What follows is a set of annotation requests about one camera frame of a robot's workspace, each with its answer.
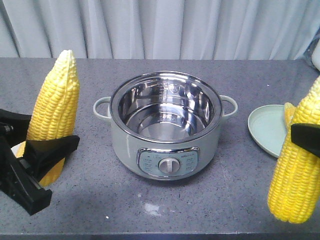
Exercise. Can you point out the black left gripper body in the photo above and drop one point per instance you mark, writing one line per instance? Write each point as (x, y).
(16, 183)

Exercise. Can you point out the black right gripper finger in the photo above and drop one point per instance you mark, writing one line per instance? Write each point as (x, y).
(306, 136)

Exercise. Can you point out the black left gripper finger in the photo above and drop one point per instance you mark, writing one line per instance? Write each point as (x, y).
(14, 126)
(40, 156)

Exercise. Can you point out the yellow corn cob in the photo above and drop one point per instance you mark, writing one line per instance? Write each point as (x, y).
(295, 186)
(54, 113)
(289, 110)

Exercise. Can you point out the light green plate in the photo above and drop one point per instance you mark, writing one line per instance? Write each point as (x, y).
(267, 127)

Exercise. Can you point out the grey stone countertop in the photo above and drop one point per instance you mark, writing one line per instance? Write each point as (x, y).
(97, 198)

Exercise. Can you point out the white blender appliance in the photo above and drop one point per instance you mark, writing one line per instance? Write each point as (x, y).
(312, 55)

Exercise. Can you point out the green electric cooking pot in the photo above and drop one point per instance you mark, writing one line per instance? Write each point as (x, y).
(165, 125)

